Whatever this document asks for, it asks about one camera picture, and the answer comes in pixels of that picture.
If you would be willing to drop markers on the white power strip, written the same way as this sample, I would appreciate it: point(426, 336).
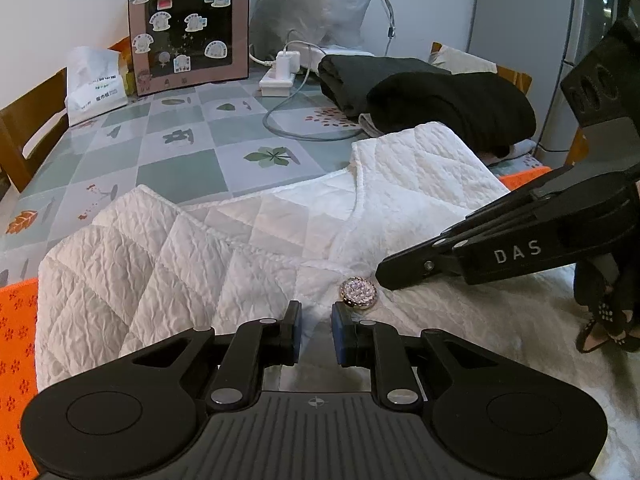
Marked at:
point(275, 85)

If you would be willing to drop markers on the checkered leaf-print tablecloth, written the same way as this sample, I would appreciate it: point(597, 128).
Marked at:
point(175, 170)

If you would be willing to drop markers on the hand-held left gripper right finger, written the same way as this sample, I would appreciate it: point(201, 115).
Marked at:
point(340, 335)

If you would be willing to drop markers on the pink water dispenser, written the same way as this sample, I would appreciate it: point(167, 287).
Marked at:
point(190, 25)

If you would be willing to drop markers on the white charger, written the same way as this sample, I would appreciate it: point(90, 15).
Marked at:
point(287, 62)

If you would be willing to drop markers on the white quilted jacket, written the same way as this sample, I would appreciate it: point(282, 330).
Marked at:
point(200, 240)

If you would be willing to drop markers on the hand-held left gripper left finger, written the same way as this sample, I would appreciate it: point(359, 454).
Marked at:
point(295, 332)

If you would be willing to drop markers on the orange patterned mat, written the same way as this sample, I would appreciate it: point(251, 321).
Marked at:
point(17, 350)

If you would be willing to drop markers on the clear plastic bag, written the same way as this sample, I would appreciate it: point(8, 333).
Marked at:
point(320, 5)

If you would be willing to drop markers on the white tissue pack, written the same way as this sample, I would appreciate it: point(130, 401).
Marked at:
point(95, 85)

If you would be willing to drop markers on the person's right hand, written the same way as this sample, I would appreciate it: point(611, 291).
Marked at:
point(615, 305)

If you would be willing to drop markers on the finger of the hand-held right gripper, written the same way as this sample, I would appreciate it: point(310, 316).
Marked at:
point(420, 267)

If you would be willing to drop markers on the grey refrigerator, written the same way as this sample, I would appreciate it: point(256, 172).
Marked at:
point(530, 35)

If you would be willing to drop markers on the white rag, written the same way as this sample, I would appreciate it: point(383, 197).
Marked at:
point(465, 60)

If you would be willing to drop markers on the small beige box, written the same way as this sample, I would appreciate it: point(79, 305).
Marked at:
point(129, 75)

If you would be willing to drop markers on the black folded garment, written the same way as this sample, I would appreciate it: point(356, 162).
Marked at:
point(460, 105)

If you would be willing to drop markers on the dark grey folded garment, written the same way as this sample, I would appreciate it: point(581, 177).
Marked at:
point(360, 77)

